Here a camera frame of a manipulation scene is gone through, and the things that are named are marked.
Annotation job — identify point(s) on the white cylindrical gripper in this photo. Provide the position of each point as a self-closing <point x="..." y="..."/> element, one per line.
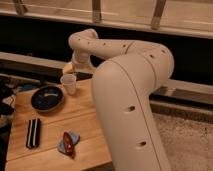
<point x="80" y="61"/>

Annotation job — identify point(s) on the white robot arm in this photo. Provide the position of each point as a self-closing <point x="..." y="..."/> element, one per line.
<point x="124" y="74"/>

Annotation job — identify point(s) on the dark ceramic bowl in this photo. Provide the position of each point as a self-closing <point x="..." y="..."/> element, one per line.
<point x="47" y="98"/>

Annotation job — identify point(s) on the wooden folding table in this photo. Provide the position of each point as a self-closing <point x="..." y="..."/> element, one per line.
<point x="76" y="114"/>

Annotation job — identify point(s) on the red pocket knife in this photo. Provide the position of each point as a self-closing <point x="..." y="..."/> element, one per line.
<point x="68" y="144"/>

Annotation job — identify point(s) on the black white striped case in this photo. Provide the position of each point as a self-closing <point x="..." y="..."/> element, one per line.
<point x="33" y="133"/>

